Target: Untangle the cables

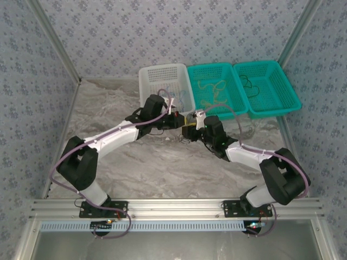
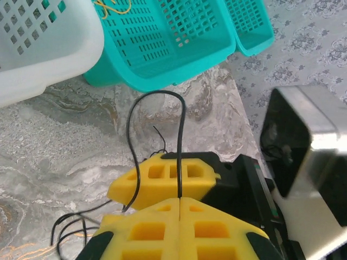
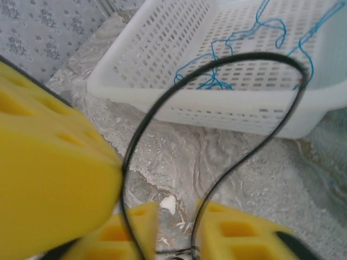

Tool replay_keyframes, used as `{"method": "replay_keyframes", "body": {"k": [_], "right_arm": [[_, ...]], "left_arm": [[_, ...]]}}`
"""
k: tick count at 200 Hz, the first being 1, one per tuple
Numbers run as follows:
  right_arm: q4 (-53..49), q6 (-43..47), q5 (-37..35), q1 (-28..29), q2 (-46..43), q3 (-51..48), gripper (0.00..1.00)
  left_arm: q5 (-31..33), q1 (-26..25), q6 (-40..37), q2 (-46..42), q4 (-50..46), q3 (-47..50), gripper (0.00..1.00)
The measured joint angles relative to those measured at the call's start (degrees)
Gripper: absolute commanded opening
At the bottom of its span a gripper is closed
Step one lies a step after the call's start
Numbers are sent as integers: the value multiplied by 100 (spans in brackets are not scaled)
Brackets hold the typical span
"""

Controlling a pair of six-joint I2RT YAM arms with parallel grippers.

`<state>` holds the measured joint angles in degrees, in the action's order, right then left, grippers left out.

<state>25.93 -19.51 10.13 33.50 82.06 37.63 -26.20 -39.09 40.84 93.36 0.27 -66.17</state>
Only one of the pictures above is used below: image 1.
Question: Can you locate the horizontal aluminium frame rail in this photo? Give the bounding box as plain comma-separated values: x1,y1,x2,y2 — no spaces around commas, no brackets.
28,197,325,220

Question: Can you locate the teal plastic basket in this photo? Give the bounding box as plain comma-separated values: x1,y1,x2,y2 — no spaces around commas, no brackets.
233,60,303,120
187,62,249,121

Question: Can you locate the grey metal panel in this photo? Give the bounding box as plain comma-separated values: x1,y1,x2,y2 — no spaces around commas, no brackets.
29,231,323,260

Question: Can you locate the blue cable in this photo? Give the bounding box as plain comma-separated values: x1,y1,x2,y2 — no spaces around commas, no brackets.
165,88,190,109

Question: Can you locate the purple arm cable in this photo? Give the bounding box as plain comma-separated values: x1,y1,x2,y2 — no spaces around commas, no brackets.
202,103,312,238
50,88,174,239

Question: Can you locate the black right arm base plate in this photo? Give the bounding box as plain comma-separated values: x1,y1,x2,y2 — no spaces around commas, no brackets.
222,199,273,219

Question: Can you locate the aluminium corner post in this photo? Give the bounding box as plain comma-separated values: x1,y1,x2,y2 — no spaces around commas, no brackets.
277,0,325,68
27,0,83,83

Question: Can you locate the aluminium table side rail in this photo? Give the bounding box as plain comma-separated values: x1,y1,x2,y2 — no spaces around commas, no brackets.
276,115,311,198
42,80,82,200

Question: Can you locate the aluminium lower frame rail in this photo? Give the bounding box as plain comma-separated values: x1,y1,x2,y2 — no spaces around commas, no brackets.
310,219,338,260
12,219,41,260

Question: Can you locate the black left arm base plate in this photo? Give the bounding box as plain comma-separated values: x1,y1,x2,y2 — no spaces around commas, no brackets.
79,199,129,219

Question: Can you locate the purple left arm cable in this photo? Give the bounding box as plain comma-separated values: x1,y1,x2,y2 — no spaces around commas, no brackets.
50,88,174,239

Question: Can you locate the white plastic basket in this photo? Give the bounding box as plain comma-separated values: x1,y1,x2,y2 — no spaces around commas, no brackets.
138,63,196,116

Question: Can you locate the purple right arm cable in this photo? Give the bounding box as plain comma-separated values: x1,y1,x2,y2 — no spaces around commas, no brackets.
202,103,312,238

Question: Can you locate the white slotted cable duct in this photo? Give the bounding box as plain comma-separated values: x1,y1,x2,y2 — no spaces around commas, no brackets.
40,220,246,233

